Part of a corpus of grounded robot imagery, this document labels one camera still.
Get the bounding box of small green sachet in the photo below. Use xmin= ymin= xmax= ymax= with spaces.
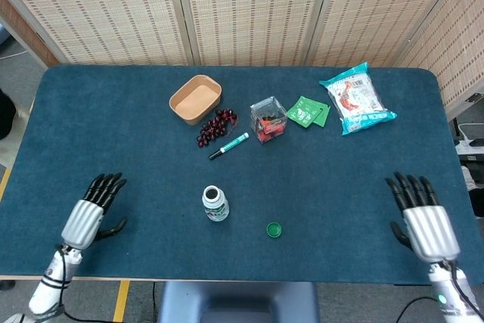
xmin=312 ymin=103 xmax=331 ymax=128

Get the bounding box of blue felt table cover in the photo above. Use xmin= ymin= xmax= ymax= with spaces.
xmin=0 ymin=64 xmax=484 ymax=286

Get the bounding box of dark red grape bunch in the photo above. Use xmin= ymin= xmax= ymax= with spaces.
xmin=196 ymin=108 xmax=239 ymax=149

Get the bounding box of white power strip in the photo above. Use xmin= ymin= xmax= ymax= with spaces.
xmin=453 ymin=137 xmax=484 ymax=156

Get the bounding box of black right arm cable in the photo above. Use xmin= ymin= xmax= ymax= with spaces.
xmin=395 ymin=260 xmax=484 ymax=323

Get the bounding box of white plastic milk bottle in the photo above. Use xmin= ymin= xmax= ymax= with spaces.
xmin=201 ymin=185 xmax=231 ymax=223

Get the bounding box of teal white snack bag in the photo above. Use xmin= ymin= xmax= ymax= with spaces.
xmin=318 ymin=61 xmax=398 ymax=136

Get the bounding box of brown paper bowl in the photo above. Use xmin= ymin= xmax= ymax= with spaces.
xmin=169 ymin=74 xmax=223 ymax=126

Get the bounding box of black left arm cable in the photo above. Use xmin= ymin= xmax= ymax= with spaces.
xmin=55 ymin=246 xmax=118 ymax=323

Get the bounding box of clear plastic capsule box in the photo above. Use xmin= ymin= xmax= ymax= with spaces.
xmin=249 ymin=95 xmax=288 ymax=145

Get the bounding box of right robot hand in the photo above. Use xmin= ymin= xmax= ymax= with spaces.
xmin=384 ymin=171 xmax=461 ymax=263

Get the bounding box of brown wooden panel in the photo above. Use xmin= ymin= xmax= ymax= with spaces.
xmin=0 ymin=0 xmax=60 ymax=69

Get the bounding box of green white marker pen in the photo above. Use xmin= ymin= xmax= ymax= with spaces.
xmin=208 ymin=132 xmax=250 ymax=160

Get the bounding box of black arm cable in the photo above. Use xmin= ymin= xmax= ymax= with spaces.
xmin=395 ymin=260 xmax=484 ymax=323
xmin=55 ymin=246 xmax=118 ymax=323

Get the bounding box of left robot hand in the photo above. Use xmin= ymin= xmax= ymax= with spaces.
xmin=60 ymin=172 xmax=129 ymax=251

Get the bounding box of large green sachet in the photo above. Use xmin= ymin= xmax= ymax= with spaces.
xmin=286 ymin=95 xmax=322 ymax=127

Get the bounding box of black floor object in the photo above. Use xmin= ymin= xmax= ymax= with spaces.
xmin=0 ymin=88 xmax=17 ymax=141

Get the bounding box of woven bamboo screen panel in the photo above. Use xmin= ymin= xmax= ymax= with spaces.
xmin=392 ymin=0 xmax=484 ymax=122
xmin=304 ymin=0 xmax=476 ymax=69
xmin=172 ymin=0 xmax=336 ymax=67
xmin=0 ymin=0 xmax=196 ymax=67

